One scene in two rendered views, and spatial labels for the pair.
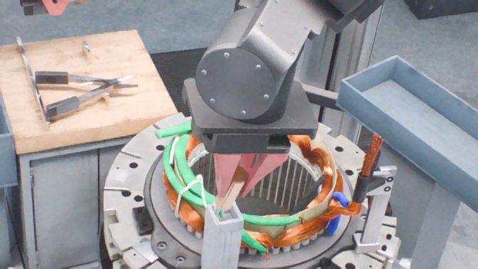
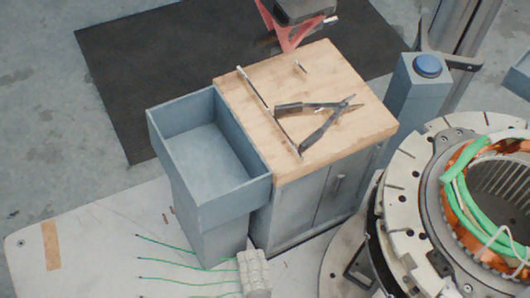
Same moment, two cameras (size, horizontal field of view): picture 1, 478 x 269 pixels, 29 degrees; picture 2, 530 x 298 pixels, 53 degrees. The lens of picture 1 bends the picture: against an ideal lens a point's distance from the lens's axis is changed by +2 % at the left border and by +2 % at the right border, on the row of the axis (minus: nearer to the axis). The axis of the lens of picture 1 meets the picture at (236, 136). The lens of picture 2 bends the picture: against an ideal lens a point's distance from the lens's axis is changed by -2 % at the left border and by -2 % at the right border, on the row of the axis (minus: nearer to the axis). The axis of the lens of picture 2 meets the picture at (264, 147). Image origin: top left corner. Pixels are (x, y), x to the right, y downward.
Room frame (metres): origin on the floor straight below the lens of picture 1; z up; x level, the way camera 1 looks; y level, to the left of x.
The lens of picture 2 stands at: (0.43, 0.34, 1.66)
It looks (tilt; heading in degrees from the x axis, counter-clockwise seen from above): 55 degrees down; 350
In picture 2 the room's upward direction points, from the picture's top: 7 degrees clockwise
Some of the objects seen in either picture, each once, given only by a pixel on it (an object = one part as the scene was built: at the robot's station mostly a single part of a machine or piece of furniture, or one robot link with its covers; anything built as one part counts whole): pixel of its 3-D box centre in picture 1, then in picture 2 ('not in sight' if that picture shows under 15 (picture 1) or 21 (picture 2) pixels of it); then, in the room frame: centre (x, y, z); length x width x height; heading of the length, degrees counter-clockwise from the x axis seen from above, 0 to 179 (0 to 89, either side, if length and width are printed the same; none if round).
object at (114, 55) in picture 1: (82, 87); (304, 106); (0.92, 0.21, 1.05); 0.20 x 0.19 x 0.02; 115
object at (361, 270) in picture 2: not in sight; (367, 265); (0.76, 0.09, 0.83); 0.05 x 0.04 x 0.02; 141
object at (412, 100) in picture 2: not in sight; (405, 114); (1.01, -0.01, 0.91); 0.07 x 0.07 x 0.25; 3
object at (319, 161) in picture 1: (321, 170); not in sight; (0.73, -0.10, 1.12); 0.06 x 0.02 x 0.04; 23
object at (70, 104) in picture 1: (62, 107); (310, 140); (0.83, 0.21, 1.09); 0.04 x 0.01 x 0.02; 130
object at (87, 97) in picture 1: (97, 92); (333, 117); (0.87, 0.18, 1.09); 0.06 x 0.01 x 0.01; 140
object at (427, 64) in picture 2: not in sight; (428, 64); (1.01, -0.01, 1.04); 0.04 x 0.04 x 0.01
